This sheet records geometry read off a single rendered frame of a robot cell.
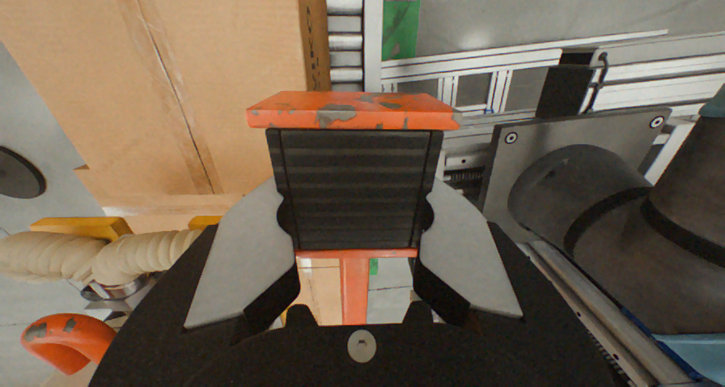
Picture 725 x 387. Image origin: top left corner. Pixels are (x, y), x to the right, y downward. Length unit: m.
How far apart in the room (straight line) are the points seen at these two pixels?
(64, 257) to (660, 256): 0.54
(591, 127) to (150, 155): 0.68
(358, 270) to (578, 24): 1.69
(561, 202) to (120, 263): 0.49
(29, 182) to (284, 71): 2.30
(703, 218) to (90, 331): 0.50
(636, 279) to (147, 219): 1.40
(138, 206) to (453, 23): 1.66
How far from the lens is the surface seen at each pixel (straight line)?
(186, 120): 0.46
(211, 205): 1.12
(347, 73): 0.76
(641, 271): 0.33
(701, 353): 0.33
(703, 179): 0.28
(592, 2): 1.77
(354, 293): 0.19
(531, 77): 1.39
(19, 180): 2.59
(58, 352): 0.38
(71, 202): 2.53
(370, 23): 0.72
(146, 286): 0.37
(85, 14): 0.50
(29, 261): 0.38
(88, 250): 0.36
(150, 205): 1.27
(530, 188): 0.38
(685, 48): 0.62
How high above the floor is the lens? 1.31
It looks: 60 degrees down
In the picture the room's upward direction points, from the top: 176 degrees clockwise
